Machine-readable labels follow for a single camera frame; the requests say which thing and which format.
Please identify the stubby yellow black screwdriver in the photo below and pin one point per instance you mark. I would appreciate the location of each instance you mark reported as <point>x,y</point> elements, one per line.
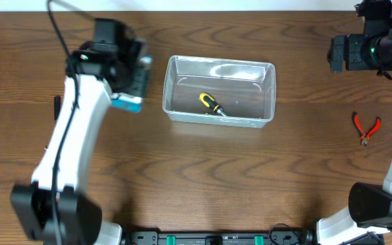
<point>212,104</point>

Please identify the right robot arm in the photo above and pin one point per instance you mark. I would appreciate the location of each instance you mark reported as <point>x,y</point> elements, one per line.
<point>368,215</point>

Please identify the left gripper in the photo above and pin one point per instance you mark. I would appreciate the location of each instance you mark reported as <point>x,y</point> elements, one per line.
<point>131,72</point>

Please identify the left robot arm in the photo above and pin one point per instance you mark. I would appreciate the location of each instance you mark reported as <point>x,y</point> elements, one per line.
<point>54,208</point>

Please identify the blue screw box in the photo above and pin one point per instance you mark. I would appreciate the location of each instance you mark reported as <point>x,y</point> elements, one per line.
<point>132,97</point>

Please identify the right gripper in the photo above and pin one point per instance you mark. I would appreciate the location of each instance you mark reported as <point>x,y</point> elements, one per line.
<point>355,59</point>

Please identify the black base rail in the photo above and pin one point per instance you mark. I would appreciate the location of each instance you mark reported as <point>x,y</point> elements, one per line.
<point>279,234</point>

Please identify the small claw hammer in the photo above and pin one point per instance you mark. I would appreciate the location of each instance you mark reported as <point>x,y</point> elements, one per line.
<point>56,107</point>

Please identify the clear plastic container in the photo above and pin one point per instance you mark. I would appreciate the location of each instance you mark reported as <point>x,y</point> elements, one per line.
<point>245,89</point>

